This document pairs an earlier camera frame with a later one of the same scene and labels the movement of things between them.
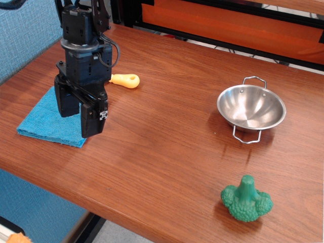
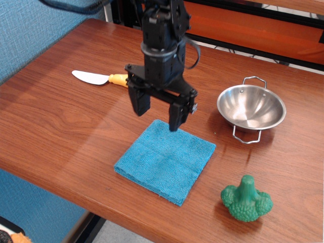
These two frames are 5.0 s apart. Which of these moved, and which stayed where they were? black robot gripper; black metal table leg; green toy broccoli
Moved: black robot gripper
Stayed: green toy broccoli; black metal table leg
